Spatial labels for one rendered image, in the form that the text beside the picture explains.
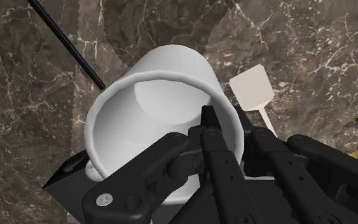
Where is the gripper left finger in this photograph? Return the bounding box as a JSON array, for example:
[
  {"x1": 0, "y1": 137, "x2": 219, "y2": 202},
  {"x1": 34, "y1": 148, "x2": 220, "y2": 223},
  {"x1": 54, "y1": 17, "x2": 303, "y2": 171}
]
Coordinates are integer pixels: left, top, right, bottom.
[{"x1": 81, "y1": 105, "x2": 261, "y2": 224}]

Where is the white cup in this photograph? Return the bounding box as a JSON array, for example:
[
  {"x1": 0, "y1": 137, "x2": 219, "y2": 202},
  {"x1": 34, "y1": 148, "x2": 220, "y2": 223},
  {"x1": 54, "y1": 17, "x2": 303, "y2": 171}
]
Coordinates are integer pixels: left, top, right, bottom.
[{"x1": 83, "y1": 44, "x2": 245, "y2": 206}]

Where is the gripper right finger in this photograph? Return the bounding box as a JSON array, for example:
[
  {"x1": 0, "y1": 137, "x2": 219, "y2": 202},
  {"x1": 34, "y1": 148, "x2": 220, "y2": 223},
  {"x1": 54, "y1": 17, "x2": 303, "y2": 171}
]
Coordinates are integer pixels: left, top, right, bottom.
[{"x1": 235, "y1": 106, "x2": 358, "y2": 224}]

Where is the thin black rod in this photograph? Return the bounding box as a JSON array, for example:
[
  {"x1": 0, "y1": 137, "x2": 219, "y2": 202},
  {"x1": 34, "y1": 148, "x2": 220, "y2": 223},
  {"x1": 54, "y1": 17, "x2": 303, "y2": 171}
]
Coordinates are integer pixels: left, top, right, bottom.
[{"x1": 25, "y1": 0, "x2": 107, "y2": 91}]

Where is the white spatula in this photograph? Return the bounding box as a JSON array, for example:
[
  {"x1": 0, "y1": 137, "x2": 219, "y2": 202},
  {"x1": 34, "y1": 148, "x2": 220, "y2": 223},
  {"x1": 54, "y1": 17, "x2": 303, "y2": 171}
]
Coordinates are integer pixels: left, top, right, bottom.
[{"x1": 229, "y1": 64, "x2": 279, "y2": 138}]

